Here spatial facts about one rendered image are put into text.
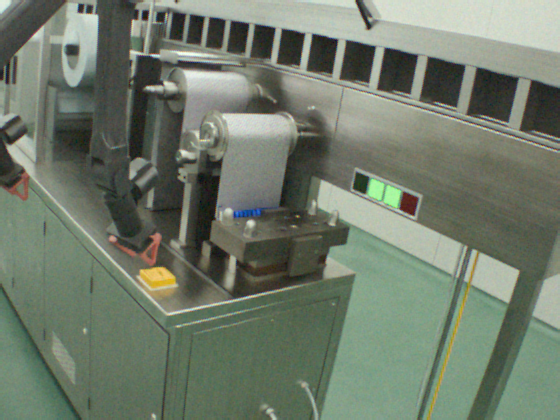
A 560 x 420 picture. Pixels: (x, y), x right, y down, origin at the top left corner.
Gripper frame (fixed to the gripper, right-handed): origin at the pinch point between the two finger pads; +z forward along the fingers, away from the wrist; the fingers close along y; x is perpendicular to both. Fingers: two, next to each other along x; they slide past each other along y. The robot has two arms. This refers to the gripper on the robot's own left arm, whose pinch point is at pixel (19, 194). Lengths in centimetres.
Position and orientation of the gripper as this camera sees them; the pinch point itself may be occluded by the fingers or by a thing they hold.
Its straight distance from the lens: 166.6
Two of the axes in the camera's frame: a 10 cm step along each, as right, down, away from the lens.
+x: -5.5, 6.2, -5.6
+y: -8.3, -2.9, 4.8
